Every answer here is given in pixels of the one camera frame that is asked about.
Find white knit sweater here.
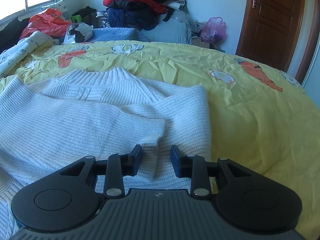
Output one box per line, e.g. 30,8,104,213
1,68,211,239

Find black and white crumpled clothes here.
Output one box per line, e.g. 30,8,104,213
63,22,93,44

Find pile of dark clothes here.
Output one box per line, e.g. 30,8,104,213
103,0,186,30

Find yellow cartoon bed sheet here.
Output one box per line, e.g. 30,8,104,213
15,41,319,239

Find white printed quilt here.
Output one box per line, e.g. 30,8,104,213
1,31,53,78

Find light blue knit garment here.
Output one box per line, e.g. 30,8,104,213
88,28,150,42

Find pink plastic bag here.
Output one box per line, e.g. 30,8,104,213
200,17,227,44

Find red plastic bag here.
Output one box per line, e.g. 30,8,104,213
20,8,71,39

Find black garment by window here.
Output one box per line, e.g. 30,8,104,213
72,6,100,29

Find brown wooden door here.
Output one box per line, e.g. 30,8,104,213
236,0,317,77

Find silver door handle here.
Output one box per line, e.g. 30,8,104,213
252,0,262,9

